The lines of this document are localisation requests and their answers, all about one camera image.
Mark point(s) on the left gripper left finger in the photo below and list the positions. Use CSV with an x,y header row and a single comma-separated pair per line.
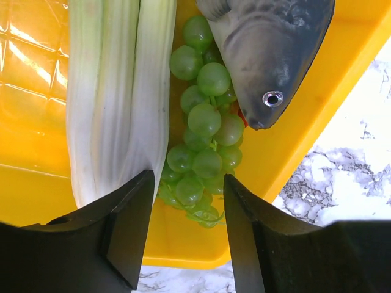
x,y
98,248

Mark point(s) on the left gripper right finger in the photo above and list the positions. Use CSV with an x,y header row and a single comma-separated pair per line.
x,y
272,251

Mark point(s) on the green grapes bunch toy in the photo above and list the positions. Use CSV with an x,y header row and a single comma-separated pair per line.
x,y
194,169

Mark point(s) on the yellow plastic tray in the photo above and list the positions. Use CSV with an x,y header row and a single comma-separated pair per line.
x,y
35,169

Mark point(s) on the white celery toy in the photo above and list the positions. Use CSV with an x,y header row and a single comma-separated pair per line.
x,y
118,93

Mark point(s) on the grey fish toy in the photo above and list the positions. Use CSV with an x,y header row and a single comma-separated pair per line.
x,y
268,48

